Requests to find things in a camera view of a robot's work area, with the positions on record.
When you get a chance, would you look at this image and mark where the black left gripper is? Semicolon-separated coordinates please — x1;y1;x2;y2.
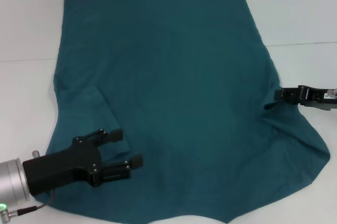
22;128;125;197

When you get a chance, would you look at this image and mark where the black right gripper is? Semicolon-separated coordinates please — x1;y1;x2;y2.
274;85;337;112

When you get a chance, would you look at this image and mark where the left gripper cable with plug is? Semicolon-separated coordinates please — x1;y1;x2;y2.
0;189;57;213

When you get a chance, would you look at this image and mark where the blue shirt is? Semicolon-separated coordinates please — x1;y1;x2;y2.
47;0;331;224

